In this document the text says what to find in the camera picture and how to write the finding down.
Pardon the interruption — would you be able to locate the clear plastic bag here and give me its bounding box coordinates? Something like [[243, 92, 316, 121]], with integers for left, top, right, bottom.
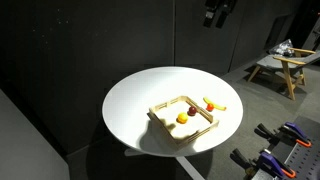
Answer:
[[269, 38, 296, 57]]

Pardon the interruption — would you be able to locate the black perforated metal board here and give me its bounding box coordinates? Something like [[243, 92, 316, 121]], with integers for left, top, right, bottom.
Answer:
[[251, 115, 320, 180]]

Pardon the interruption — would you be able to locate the purple orange spring clamp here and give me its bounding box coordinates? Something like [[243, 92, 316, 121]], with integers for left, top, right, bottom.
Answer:
[[229, 147, 297, 180], [254, 121, 313, 149]]

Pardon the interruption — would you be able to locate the yellow banana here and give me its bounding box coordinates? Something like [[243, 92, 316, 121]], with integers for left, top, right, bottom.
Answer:
[[202, 96, 228, 112]]

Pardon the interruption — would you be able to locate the wooden slatted tray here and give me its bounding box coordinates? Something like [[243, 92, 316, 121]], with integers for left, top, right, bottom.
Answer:
[[147, 95, 220, 150]]

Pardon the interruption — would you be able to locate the yellow-orange round fruit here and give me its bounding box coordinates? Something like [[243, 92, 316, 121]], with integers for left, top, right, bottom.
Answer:
[[176, 111, 189, 125]]

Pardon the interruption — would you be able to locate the dark red round fruit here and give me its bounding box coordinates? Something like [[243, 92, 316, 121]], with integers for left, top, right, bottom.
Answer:
[[187, 105, 198, 117]]

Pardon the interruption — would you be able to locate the wooden armchair with grey seat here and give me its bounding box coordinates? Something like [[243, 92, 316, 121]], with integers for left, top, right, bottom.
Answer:
[[246, 47, 320, 101]]

